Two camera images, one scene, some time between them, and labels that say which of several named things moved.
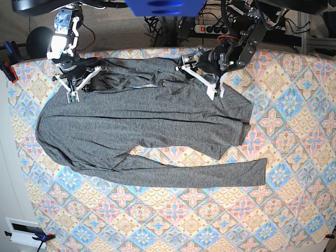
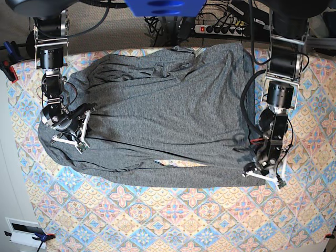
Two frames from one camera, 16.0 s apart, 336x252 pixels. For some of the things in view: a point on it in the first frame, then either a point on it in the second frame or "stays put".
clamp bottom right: x=329 y=235 stays put
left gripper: x=75 y=76 -> x=72 y=124
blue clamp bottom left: x=42 y=237 stays put
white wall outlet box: x=23 y=231 stays put
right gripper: x=208 y=66 -> x=272 y=168
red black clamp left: x=14 y=55 stays put
